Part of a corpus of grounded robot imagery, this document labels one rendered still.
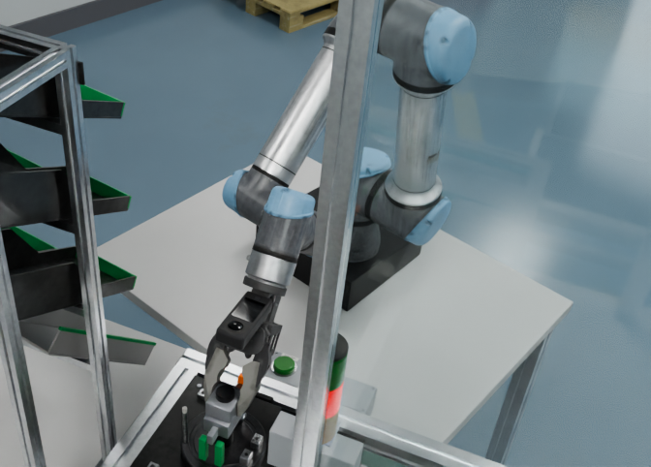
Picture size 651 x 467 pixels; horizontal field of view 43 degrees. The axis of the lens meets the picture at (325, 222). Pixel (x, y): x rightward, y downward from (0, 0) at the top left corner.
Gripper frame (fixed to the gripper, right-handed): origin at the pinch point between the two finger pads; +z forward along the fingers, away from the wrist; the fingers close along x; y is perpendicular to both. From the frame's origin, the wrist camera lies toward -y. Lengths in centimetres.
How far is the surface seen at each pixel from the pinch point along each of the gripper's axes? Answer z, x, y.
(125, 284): -13.0, 20.4, -3.7
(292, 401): -0.1, -6.1, 19.8
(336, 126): -39, -19, -54
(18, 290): -10.5, 23.8, -26.6
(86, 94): -39, 26, -21
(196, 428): 7.1, 5.3, 6.9
